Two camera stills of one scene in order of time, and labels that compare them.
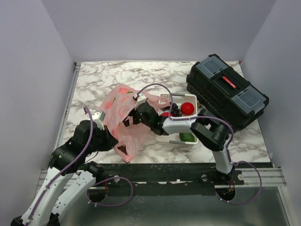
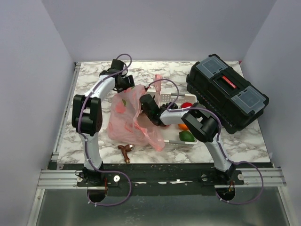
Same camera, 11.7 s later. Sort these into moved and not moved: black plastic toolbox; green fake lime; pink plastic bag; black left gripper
Moved: black left gripper; pink plastic bag
Not moved: green fake lime; black plastic toolbox
